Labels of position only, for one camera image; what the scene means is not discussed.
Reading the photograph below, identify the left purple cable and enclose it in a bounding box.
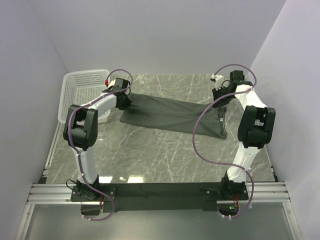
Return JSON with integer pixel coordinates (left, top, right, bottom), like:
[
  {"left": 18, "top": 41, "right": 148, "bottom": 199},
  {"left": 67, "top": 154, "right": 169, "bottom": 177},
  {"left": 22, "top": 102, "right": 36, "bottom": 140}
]
[{"left": 67, "top": 68, "right": 134, "bottom": 222}]

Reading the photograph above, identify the black base crossbar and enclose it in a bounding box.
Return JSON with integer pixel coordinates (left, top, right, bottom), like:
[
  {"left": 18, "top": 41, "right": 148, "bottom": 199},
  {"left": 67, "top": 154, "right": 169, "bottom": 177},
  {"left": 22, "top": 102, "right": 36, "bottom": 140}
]
[{"left": 70, "top": 182, "right": 249, "bottom": 213}]

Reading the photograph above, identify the dark grey t shirt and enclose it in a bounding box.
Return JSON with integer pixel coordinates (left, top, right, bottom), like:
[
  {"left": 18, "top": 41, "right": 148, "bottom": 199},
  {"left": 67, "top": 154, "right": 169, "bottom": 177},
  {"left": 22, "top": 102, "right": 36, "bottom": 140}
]
[{"left": 120, "top": 93, "right": 227, "bottom": 139}]

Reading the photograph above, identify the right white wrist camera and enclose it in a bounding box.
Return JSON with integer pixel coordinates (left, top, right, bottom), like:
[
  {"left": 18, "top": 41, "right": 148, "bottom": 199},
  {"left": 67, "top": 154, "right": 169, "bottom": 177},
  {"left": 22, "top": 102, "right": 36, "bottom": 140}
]
[{"left": 210, "top": 74, "right": 226, "bottom": 90}]

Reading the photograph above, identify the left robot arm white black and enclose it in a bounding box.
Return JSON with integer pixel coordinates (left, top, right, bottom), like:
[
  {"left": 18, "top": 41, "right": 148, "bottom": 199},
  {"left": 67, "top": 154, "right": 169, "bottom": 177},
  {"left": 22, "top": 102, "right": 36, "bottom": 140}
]
[{"left": 63, "top": 78, "right": 132, "bottom": 201}]

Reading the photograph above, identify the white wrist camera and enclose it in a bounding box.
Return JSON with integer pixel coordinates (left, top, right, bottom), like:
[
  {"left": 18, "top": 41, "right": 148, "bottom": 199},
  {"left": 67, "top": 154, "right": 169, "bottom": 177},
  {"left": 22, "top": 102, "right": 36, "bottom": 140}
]
[
  {"left": 210, "top": 74, "right": 226, "bottom": 90},
  {"left": 105, "top": 79, "right": 116, "bottom": 88}
]

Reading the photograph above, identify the purple cable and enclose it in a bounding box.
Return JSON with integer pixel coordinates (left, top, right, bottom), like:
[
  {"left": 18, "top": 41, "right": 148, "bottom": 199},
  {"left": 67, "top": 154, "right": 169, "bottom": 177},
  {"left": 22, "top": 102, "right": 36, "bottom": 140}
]
[
  {"left": 192, "top": 63, "right": 258, "bottom": 221},
  {"left": 67, "top": 68, "right": 134, "bottom": 222}
]

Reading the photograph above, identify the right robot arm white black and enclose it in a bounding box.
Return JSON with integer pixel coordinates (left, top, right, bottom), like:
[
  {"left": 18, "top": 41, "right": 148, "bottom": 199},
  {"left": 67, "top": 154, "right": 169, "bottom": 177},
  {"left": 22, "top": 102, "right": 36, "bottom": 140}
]
[{"left": 211, "top": 70, "right": 276, "bottom": 200}]

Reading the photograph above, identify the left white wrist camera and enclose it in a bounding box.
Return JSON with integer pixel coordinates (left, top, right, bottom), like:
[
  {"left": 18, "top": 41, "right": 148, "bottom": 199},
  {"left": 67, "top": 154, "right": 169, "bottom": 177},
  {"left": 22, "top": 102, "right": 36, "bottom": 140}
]
[{"left": 105, "top": 79, "right": 116, "bottom": 88}]

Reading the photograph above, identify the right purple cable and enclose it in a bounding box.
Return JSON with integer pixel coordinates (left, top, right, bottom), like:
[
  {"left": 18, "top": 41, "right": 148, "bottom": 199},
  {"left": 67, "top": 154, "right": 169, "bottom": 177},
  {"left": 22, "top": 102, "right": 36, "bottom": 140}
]
[{"left": 192, "top": 63, "right": 258, "bottom": 221}]

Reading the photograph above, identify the aluminium frame rail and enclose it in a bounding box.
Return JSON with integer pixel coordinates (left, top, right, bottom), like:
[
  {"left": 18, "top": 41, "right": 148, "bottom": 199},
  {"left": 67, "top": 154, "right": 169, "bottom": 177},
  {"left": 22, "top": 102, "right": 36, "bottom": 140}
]
[{"left": 14, "top": 122, "right": 76, "bottom": 240}]

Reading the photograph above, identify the white perforated plastic basket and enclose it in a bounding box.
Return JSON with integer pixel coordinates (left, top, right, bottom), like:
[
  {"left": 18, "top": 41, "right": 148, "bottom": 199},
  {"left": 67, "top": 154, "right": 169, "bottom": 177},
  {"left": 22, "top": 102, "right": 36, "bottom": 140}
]
[{"left": 57, "top": 69, "right": 110, "bottom": 124}]

